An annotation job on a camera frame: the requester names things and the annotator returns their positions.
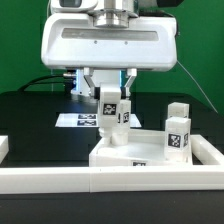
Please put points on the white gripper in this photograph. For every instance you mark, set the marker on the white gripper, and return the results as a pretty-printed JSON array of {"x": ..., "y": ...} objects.
[{"x": 72, "y": 41}]

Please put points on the white square table top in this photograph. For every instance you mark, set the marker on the white square table top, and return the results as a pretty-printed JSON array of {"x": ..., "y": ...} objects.
[{"x": 144, "y": 148}]

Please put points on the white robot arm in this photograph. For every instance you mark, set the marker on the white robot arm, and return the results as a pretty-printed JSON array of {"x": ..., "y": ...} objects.
[{"x": 118, "y": 13}]

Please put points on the fiducial marker sheet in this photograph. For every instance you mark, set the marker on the fiducial marker sheet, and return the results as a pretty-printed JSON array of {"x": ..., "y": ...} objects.
[{"x": 91, "y": 120}]

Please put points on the white left barrier piece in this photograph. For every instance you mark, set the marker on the white left barrier piece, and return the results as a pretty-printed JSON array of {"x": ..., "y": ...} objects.
[{"x": 4, "y": 148}]

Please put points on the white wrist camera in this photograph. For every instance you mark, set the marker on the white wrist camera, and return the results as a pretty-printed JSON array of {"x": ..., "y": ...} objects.
[{"x": 70, "y": 6}]

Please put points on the white front barrier wall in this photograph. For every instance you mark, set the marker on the white front barrier wall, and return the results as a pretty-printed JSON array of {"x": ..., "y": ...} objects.
[{"x": 208, "y": 175}]

